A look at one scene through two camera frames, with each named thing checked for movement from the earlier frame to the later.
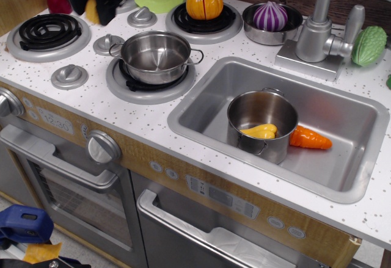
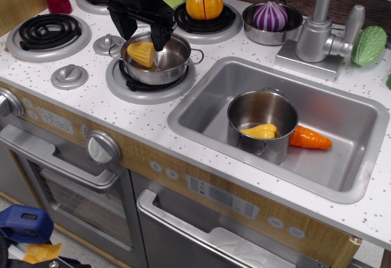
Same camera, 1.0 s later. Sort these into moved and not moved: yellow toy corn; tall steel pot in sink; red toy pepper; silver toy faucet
Moved: yellow toy corn
Not moved: red toy pepper; tall steel pot in sink; silver toy faucet
